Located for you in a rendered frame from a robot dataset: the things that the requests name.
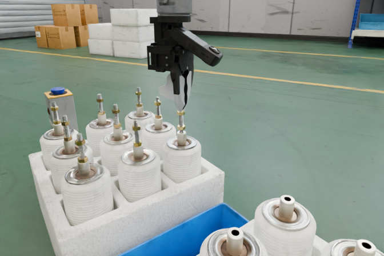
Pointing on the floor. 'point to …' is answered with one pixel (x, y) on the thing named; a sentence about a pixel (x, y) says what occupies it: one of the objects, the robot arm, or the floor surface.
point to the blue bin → (190, 233)
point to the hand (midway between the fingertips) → (184, 106)
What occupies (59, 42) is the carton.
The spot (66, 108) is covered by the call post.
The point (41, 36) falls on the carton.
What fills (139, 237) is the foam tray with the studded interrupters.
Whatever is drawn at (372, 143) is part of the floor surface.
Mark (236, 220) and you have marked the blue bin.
